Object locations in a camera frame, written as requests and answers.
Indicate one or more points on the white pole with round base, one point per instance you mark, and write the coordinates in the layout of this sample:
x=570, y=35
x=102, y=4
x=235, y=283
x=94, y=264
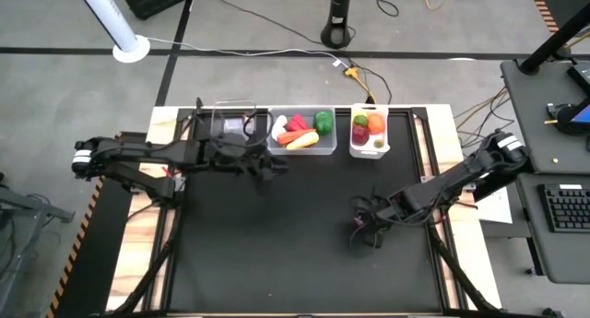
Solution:
x=110, y=18

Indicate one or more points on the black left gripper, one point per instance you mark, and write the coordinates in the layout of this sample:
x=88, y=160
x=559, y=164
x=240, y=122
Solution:
x=242, y=160

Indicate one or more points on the white paper sheet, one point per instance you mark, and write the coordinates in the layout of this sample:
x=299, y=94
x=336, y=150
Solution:
x=495, y=207

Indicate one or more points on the green lime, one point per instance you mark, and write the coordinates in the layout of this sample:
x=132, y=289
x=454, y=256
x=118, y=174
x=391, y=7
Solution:
x=360, y=120

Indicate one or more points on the green bell pepper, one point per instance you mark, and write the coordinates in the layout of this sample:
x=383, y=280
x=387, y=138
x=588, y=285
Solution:
x=323, y=122

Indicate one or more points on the black keyboard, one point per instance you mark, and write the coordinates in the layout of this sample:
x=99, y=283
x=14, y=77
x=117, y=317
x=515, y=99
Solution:
x=567, y=207

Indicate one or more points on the yellow corn cob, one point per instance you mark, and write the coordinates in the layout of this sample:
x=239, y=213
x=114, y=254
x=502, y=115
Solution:
x=304, y=141

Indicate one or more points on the clear acrylic box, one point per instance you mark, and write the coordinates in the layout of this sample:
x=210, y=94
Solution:
x=221, y=110

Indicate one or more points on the black mat hazard-striped edge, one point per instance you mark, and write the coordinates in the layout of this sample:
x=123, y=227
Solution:
x=560, y=4
x=92, y=244

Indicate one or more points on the orange fruit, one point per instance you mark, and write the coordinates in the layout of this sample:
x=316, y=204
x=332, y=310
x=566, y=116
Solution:
x=376, y=123

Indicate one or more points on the orange carrot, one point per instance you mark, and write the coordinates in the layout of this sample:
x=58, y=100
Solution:
x=295, y=136

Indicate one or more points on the grey side desk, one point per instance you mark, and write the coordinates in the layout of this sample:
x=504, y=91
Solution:
x=548, y=124

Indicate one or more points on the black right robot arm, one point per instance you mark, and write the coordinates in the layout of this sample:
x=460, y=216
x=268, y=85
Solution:
x=461, y=177

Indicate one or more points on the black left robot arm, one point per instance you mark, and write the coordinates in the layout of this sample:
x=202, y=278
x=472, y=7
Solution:
x=138, y=152

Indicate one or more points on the frosted translucent plastic bin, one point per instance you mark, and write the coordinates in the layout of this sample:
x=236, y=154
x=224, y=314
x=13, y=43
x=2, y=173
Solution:
x=322, y=145

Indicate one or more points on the red apple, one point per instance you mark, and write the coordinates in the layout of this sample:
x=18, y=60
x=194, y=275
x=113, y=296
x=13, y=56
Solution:
x=360, y=135

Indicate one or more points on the black pole stand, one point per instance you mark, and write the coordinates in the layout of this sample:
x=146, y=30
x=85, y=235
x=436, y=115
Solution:
x=337, y=18

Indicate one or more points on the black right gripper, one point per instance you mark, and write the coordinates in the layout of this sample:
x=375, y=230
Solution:
x=375, y=212

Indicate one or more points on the white cauliflower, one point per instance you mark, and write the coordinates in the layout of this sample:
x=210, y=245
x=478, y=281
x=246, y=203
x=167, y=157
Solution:
x=279, y=126

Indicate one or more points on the yellow power plug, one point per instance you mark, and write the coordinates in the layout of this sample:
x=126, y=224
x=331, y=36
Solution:
x=354, y=72

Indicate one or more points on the black metal table frame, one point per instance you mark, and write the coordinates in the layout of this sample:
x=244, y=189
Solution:
x=442, y=272

